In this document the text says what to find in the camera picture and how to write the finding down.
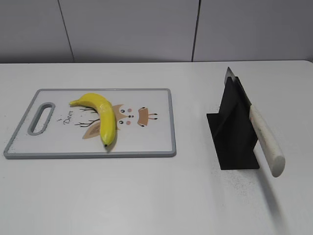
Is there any white-handled kitchen knife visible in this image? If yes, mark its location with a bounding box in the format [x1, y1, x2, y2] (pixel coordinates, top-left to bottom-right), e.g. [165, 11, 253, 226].
[224, 68, 286, 178]

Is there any yellow plastic banana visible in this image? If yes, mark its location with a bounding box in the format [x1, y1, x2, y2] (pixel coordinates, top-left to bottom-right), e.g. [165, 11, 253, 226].
[69, 93, 116, 147]

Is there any black knife stand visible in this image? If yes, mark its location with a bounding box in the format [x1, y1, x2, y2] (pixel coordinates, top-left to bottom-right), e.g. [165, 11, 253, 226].
[206, 77, 260, 170]

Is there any white grey-rimmed cutting board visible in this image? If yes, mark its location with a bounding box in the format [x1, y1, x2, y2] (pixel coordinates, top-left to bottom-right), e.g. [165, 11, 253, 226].
[3, 88, 176, 159]

